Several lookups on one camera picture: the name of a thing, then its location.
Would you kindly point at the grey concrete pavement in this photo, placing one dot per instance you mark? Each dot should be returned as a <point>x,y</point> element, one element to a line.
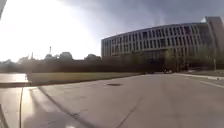
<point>140,103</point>

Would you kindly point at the grass verge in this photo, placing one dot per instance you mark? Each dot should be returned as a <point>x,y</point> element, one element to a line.
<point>208,72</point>

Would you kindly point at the pale kerb strip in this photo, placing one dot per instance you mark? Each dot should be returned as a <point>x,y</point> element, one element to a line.
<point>200,76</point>

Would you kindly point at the row of bare trees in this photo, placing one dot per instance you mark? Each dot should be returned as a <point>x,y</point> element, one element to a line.
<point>186,58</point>

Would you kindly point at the large curved office building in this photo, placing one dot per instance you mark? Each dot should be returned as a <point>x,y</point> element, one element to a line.
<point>160,40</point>

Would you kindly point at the round manhole cover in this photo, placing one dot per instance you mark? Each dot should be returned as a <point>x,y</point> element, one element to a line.
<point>114,84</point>

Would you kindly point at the vehicle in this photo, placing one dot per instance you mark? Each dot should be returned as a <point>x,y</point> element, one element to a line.
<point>168,70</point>

